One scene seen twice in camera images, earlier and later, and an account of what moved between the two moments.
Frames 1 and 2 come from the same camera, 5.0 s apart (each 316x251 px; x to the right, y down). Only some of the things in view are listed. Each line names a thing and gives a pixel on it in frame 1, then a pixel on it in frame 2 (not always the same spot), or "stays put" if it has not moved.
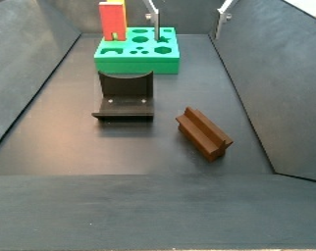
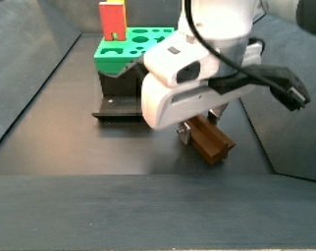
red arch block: [112, 21] stays put
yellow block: [116, 2] stays put
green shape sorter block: [141, 54] stays put
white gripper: [155, 12] -> [179, 66]
